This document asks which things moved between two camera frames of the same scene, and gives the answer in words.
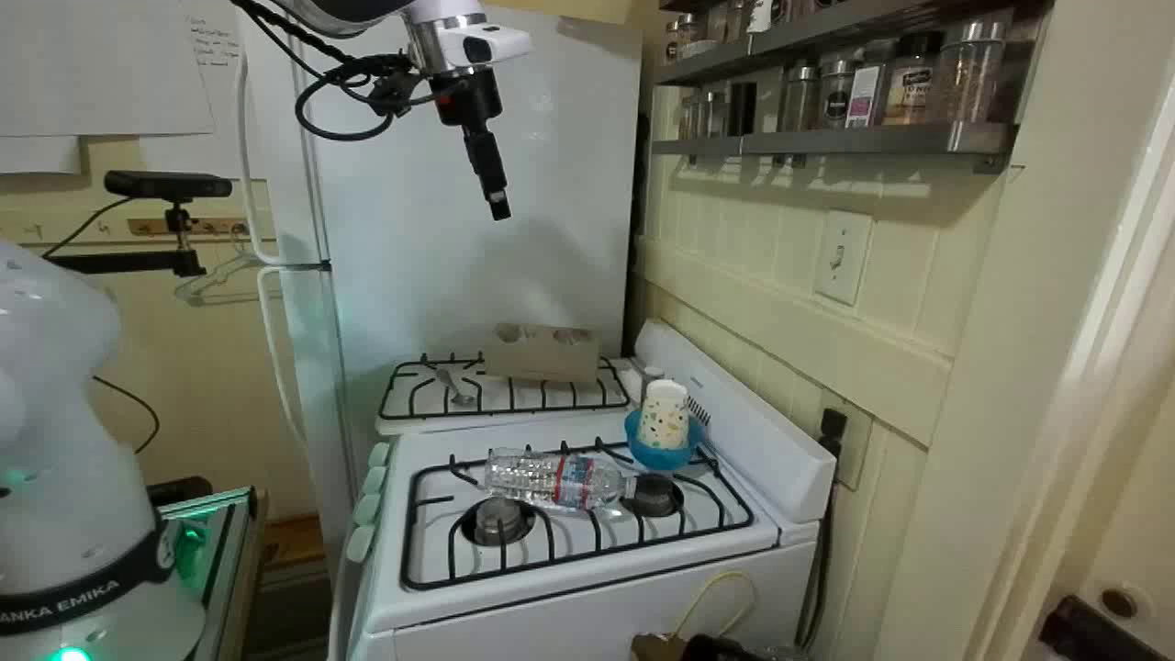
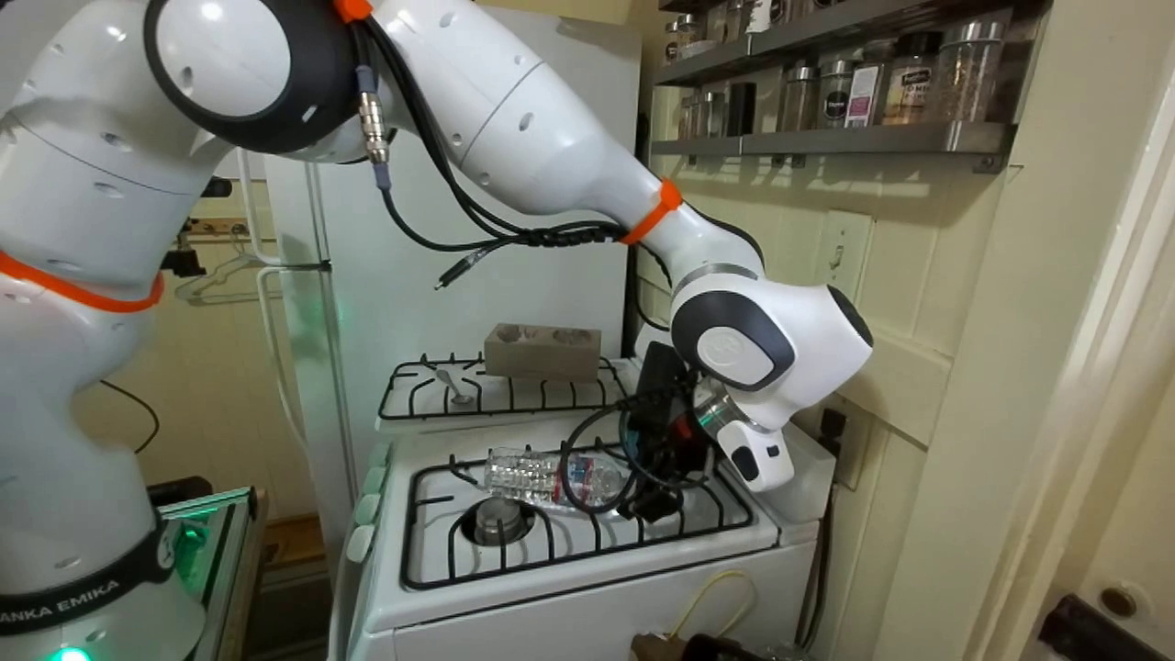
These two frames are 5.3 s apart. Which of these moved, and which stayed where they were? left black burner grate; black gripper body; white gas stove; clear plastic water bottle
Moved: black gripper body
Stayed: left black burner grate; clear plastic water bottle; white gas stove
